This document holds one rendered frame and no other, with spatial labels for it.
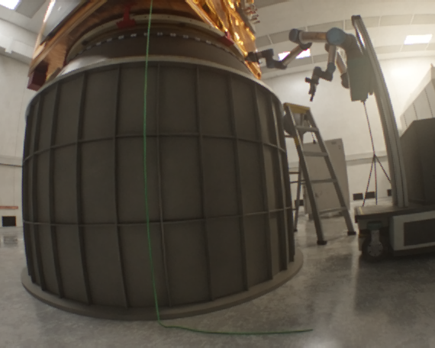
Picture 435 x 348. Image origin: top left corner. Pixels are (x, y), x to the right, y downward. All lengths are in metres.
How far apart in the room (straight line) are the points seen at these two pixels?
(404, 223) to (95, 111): 1.73
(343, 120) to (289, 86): 2.47
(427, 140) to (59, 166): 2.04
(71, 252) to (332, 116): 8.95
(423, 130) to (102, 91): 1.81
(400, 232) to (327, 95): 8.36
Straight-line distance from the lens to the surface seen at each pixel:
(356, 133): 9.20
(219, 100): 1.24
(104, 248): 1.11
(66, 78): 1.38
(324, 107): 9.41
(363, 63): 1.72
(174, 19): 1.75
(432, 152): 1.67
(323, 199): 4.87
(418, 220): 1.56
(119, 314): 1.08
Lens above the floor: 0.47
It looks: 7 degrees up
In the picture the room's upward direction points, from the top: 4 degrees counter-clockwise
